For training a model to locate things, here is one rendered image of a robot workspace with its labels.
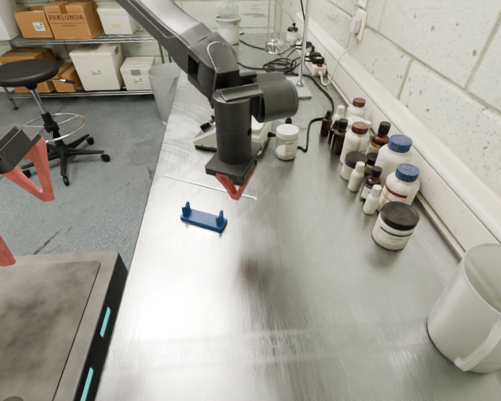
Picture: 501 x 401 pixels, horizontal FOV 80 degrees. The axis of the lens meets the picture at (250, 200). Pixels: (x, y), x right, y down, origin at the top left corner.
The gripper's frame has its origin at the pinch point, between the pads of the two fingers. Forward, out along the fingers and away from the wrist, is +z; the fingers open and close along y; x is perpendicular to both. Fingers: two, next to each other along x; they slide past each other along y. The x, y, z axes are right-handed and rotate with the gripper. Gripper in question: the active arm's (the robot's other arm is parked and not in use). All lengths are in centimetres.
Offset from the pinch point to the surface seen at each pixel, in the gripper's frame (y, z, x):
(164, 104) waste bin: 145, 66, 123
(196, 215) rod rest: -0.2, 8.7, 9.4
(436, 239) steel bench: 11.7, 9.3, -39.1
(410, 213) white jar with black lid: 9.4, 2.3, -31.8
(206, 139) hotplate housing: 24.8, 6.3, 19.5
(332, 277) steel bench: -4.8, 9.4, -20.7
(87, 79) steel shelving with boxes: 160, 65, 212
